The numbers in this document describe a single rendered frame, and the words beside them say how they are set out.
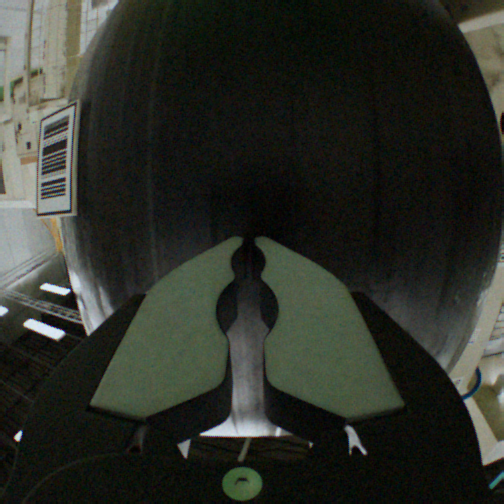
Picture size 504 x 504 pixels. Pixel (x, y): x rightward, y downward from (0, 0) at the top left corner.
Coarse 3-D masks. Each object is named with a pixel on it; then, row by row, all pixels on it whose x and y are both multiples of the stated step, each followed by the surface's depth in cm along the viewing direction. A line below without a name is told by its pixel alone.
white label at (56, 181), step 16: (64, 112) 14; (80, 112) 14; (48, 128) 15; (64, 128) 14; (48, 144) 15; (64, 144) 14; (48, 160) 15; (64, 160) 14; (48, 176) 15; (64, 176) 14; (48, 192) 15; (64, 192) 14; (48, 208) 15; (64, 208) 14
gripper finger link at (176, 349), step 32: (224, 256) 10; (160, 288) 9; (192, 288) 9; (224, 288) 9; (160, 320) 8; (192, 320) 8; (224, 320) 9; (128, 352) 7; (160, 352) 7; (192, 352) 7; (224, 352) 7; (128, 384) 6; (160, 384) 6; (192, 384) 6; (224, 384) 6; (128, 416) 5; (160, 416) 5; (192, 416) 6; (224, 416) 7
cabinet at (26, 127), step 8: (40, 72) 329; (16, 80) 343; (32, 80) 336; (40, 80) 331; (16, 88) 346; (32, 88) 339; (40, 88) 336; (16, 96) 351; (40, 96) 341; (16, 104) 356; (16, 112) 361; (40, 112) 350; (16, 120) 366; (24, 120) 362; (32, 120) 358; (16, 128) 371; (24, 128) 367; (32, 128) 363; (16, 136) 377; (24, 136) 372; (32, 136) 368; (16, 144) 382; (24, 144) 378; (32, 144) 373; (16, 152) 388; (24, 152) 383; (32, 152) 380
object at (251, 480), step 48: (144, 432) 5; (336, 432) 5; (48, 480) 3; (96, 480) 4; (144, 480) 4; (192, 480) 4; (240, 480) 4; (288, 480) 4; (336, 480) 4; (384, 480) 4; (432, 480) 3
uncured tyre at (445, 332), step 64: (128, 0) 14; (192, 0) 13; (256, 0) 13; (320, 0) 13; (384, 0) 13; (128, 64) 13; (192, 64) 13; (256, 64) 13; (320, 64) 13; (384, 64) 13; (448, 64) 13; (128, 128) 13; (192, 128) 13; (256, 128) 13; (320, 128) 13; (384, 128) 13; (448, 128) 13; (128, 192) 13; (192, 192) 13; (256, 192) 13; (320, 192) 13; (384, 192) 13; (448, 192) 13; (128, 256) 14; (192, 256) 14; (320, 256) 14; (384, 256) 14; (448, 256) 14; (256, 320) 15; (448, 320) 15; (256, 384) 17
